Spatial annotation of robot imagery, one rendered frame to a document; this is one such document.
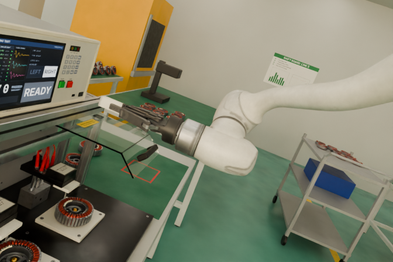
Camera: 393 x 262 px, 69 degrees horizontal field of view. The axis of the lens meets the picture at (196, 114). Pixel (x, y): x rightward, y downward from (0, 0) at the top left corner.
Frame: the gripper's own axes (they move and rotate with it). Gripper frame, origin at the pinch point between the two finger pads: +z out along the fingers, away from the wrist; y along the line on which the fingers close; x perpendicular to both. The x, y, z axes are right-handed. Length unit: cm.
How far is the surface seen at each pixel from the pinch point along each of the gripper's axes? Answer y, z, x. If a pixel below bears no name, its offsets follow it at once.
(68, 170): 4.1, 8.8, -26.2
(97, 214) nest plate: 9.5, -2.6, -40.0
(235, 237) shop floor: 161, -78, -118
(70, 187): 2.5, 5.9, -30.2
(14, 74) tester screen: -17.3, 16.0, 3.2
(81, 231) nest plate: -0.8, -3.0, -40.0
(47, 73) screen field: -6.9, 15.9, 3.1
